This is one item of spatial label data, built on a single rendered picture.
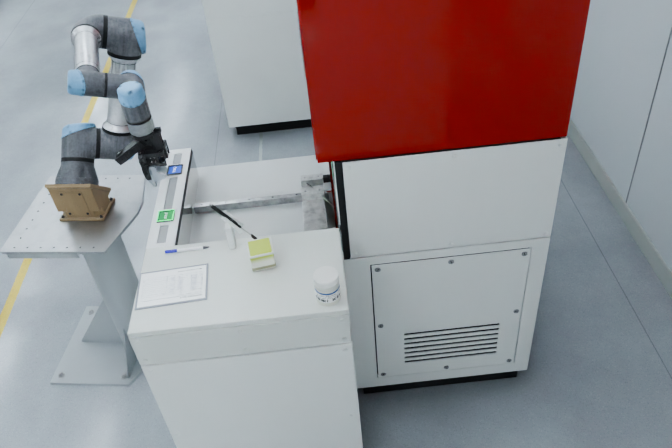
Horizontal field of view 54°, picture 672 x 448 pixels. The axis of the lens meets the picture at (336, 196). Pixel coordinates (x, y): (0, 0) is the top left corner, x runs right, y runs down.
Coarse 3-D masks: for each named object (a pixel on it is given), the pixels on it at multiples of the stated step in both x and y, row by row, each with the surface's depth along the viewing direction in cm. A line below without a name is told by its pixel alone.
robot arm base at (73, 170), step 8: (64, 160) 237; (72, 160) 237; (80, 160) 237; (88, 160) 239; (64, 168) 236; (72, 168) 236; (80, 168) 237; (88, 168) 239; (56, 176) 239; (64, 176) 235; (72, 176) 235; (80, 176) 236; (88, 176) 238; (96, 176) 242; (96, 184) 241
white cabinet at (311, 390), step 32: (256, 352) 192; (288, 352) 192; (320, 352) 193; (352, 352) 195; (160, 384) 197; (192, 384) 199; (224, 384) 200; (256, 384) 201; (288, 384) 202; (320, 384) 203; (352, 384) 205; (192, 416) 209; (224, 416) 210; (256, 416) 212; (288, 416) 213; (320, 416) 214; (352, 416) 215
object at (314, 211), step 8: (312, 200) 234; (320, 200) 234; (304, 208) 231; (312, 208) 231; (320, 208) 230; (304, 216) 228; (312, 216) 227; (320, 216) 227; (304, 224) 224; (312, 224) 224; (320, 224) 224
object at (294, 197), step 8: (232, 200) 243; (240, 200) 242; (248, 200) 242; (256, 200) 241; (264, 200) 242; (272, 200) 242; (280, 200) 242; (288, 200) 242; (296, 200) 243; (200, 208) 242; (208, 208) 242; (224, 208) 243; (232, 208) 243; (240, 208) 243
